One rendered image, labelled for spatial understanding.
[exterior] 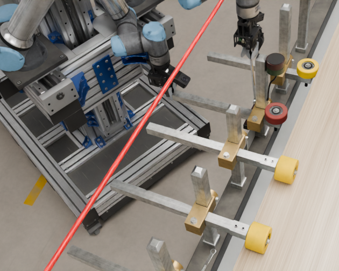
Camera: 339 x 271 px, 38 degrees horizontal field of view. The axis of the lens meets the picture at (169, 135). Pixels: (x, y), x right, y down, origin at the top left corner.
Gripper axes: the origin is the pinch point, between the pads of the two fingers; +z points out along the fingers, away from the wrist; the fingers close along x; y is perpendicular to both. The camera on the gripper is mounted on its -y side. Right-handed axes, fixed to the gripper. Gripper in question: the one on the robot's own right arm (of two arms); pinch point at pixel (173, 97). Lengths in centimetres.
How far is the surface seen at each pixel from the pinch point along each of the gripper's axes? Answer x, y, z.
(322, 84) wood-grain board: -17, -54, -7
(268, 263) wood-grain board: 55, -59, -7
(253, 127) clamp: 5.1, -35.4, -1.6
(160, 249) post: 72, -37, -32
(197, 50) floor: -110, 49, 83
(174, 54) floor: -101, 63, 83
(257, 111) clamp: -0.2, -35.1, -4.3
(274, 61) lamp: -2.6, -40.3, -28.4
